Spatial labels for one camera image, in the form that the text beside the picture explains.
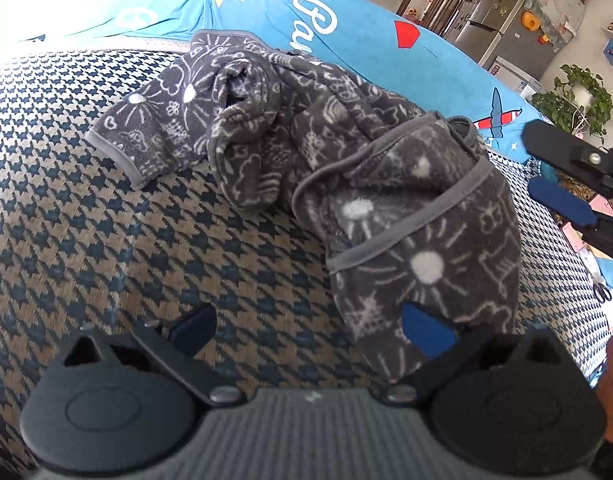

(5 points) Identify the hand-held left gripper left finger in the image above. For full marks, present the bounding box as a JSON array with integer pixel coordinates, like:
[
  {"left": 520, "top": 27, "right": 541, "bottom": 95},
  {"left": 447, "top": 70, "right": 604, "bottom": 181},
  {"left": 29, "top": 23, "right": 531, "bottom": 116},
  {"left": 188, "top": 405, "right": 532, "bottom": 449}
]
[{"left": 61, "top": 304, "right": 247, "bottom": 406}]

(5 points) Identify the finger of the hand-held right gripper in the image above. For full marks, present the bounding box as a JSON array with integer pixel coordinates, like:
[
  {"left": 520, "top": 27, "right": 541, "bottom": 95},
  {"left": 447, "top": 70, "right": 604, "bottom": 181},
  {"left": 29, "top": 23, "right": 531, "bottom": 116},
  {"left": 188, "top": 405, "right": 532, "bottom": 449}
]
[
  {"left": 528, "top": 177, "right": 613, "bottom": 259},
  {"left": 521, "top": 121, "right": 613, "bottom": 200}
]

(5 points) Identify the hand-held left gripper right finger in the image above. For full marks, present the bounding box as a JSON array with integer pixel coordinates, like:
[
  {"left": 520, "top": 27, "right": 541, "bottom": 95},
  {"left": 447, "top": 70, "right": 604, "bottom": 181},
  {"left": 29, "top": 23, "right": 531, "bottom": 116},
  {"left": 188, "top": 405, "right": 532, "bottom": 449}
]
[{"left": 384, "top": 302, "right": 562, "bottom": 406}]

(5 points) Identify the grey patterned fleece garment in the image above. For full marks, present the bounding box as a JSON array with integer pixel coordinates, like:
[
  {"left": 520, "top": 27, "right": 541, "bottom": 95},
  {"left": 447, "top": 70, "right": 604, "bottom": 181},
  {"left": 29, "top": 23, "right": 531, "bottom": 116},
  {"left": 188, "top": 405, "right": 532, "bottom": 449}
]
[{"left": 85, "top": 30, "right": 523, "bottom": 387}]

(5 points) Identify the brown patterned cloth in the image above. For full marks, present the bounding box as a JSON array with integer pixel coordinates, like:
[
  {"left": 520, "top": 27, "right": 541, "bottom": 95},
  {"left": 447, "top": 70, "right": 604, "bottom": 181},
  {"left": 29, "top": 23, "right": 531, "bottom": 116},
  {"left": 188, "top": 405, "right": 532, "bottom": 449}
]
[{"left": 557, "top": 174, "right": 613, "bottom": 213}]

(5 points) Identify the large leafy potted plant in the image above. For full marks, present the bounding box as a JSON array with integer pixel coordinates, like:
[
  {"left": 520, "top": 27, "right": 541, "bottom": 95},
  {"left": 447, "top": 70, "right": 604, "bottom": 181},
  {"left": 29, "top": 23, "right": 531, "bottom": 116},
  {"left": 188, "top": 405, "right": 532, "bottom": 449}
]
[{"left": 531, "top": 64, "right": 613, "bottom": 147}]

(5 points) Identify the pink printed booklet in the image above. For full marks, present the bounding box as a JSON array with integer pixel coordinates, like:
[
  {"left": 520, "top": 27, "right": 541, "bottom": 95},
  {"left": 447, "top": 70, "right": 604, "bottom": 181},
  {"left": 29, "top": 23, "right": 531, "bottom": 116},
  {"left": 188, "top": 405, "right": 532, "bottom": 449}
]
[{"left": 561, "top": 195, "right": 613, "bottom": 254}]

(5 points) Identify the white chest freezer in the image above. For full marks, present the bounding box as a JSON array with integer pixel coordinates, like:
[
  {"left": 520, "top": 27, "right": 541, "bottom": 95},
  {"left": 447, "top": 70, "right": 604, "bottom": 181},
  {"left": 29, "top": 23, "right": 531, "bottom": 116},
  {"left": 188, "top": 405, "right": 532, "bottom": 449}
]
[{"left": 489, "top": 55, "right": 543, "bottom": 99}]

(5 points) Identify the silver refrigerator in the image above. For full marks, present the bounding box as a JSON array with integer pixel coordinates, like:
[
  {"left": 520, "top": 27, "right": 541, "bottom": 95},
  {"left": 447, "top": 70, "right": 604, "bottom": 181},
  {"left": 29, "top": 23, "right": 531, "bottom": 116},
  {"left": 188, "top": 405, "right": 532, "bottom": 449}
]
[{"left": 457, "top": 0, "right": 587, "bottom": 82}]

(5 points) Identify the houndstooth sofa seat cover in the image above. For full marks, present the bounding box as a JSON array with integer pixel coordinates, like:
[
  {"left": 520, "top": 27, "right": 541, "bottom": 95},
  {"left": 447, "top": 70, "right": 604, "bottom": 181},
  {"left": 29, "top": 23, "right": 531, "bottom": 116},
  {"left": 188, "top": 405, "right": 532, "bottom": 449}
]
[{"left": 0, "top": 35, "right": 612, "bottom": 480}]

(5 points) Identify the floral refrigerator dust cover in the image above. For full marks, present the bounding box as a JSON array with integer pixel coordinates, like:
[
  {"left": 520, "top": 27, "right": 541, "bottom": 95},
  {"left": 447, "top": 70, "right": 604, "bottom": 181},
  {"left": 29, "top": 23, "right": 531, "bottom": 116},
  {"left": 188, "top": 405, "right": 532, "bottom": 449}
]
[{"left": 529, "top": 0, "right": 587, "bottom": 54}]

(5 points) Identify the blue printed sofa cover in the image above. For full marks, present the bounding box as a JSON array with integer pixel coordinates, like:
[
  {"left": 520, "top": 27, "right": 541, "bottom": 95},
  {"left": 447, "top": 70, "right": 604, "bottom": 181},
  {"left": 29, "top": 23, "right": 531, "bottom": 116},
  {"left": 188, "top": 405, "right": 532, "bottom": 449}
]
[{"left": 16, "top": 0, "right": 543, "bottom": 162}]

